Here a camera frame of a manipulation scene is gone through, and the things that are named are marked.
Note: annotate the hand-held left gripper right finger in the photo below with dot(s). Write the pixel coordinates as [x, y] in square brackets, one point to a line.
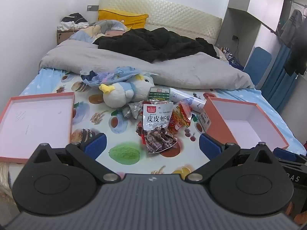
[209, 146]

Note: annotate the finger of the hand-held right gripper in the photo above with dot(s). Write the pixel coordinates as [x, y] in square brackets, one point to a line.
[292, 164]
[285, 152]

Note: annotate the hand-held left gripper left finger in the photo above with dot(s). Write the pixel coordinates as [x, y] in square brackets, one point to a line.
[96, 145]

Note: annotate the deep pink cardboard box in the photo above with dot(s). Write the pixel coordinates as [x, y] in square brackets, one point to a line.
[213, 119]

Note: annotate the orange snack packet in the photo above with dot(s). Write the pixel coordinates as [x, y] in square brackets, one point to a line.
[181, 117]

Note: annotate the green and white snack packet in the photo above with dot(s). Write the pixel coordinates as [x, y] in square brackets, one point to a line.
[158, 93]

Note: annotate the light blue bed sheet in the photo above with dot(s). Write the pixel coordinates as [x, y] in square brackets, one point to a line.
[275, 115]

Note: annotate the grey crinkled snack packet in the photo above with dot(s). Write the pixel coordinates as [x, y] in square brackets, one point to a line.
[132, 110]

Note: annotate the white tube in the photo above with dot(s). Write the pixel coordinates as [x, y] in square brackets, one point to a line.
[189, 99]

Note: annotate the plush duck toy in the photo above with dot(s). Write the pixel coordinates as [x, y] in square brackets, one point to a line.
[117, 95]

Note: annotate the pink box lid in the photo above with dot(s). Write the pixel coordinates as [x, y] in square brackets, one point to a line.
[36, 122]

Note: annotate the blue curtain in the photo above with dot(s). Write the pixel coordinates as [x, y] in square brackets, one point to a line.
[278, 81]

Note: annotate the light blue plastic bag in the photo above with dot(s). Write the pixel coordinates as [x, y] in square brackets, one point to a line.
[115, 75]

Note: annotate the grey blanket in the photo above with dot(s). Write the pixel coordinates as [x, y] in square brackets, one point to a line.
[168, 69]

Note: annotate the clutter on bedside table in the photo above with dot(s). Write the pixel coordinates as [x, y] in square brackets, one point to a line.
[229, 56]

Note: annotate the blue chair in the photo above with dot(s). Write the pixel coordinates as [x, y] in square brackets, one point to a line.
[257, 64]

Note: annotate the white fluffy cloth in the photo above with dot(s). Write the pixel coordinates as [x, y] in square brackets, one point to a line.
[4, 177]

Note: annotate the hanging dark clothes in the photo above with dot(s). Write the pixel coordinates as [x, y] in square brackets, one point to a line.
[295, 40]

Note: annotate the pastel printed quilt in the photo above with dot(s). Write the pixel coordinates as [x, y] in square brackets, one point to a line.
[96, 28]

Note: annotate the black clothing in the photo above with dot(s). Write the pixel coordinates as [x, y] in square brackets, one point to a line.
[156, 43]

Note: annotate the pile of clothes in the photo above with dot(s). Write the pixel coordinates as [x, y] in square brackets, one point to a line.
[72, 21]

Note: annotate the yellow pillow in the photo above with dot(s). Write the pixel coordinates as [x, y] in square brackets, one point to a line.
[120, 18]

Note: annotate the cream padded headboard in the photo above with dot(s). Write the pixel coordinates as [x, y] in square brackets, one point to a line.
[179, 16]

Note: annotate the grey wardrobe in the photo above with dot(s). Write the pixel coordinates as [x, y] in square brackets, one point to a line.
[242, 0]

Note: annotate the wall socket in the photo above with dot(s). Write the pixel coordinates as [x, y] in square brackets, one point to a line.
[235, 37]

